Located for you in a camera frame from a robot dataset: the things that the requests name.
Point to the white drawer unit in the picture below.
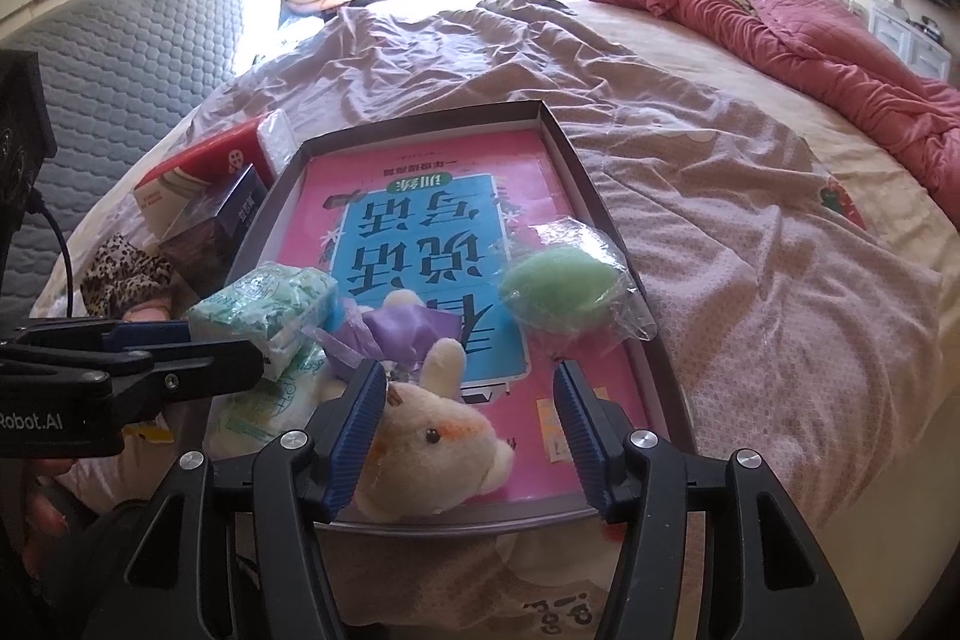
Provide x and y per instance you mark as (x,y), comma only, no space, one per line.
(907,44)

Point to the green white tissue pack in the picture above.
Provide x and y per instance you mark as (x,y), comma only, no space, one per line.
(262,302)
(262,407)

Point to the grey quilted headboard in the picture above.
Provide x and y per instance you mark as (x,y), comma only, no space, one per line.
(150,70)

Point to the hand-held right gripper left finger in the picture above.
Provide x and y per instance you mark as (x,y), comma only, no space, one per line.
(352,445)

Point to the dark shallow tray box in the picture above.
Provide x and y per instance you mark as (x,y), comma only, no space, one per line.
(420,134)

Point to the pink book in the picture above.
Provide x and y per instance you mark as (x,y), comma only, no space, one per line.
(360,190)

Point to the leopard print scrunchie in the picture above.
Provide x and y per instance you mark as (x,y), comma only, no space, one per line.
(120,272)

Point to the cream plush rabbit toy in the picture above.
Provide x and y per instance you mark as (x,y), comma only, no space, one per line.
(442,452)

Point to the cream bed sheet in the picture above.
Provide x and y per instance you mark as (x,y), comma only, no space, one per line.
(862,160)

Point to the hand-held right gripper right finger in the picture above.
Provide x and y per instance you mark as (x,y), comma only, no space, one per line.
(585,445)

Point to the person's left hand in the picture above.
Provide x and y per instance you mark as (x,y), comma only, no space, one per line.
(49,512)

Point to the pink quilt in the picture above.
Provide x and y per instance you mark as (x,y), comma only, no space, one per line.
(825,55)

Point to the red white cardboard box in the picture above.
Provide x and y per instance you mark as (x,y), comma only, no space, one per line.
(202,168)

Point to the green sponge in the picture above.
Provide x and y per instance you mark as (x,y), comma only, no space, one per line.
(555,291)

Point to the dark blue box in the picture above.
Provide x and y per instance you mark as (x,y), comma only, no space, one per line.
(225,212)

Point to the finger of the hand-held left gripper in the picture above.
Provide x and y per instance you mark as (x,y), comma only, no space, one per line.
(150,335)
(187,370)

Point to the purple item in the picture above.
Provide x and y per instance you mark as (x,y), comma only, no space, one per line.
(405,329)

